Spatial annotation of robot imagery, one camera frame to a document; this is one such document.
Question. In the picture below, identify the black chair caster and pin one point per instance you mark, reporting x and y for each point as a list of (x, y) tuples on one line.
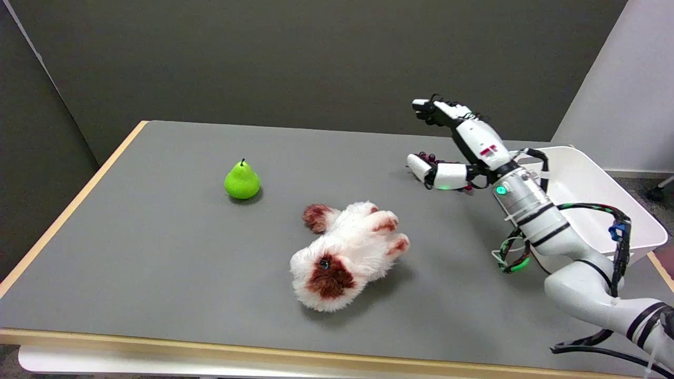
[(655, 194)]

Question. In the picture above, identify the white plastic bin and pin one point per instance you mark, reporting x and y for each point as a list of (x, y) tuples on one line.
[(590, 195)]

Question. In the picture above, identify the white table frame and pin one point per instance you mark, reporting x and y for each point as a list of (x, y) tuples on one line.
[(105, 363)]

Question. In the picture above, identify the dark red grape bunch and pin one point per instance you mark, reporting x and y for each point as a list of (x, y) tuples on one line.
[(427, 156)]

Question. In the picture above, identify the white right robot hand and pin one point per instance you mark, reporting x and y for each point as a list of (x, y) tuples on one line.
[(482, 139)]

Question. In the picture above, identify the white brown plush toy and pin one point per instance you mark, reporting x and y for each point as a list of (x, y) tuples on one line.
[(347, 258)]

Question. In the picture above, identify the green pear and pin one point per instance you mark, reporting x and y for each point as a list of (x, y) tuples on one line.
[(241, 181)]

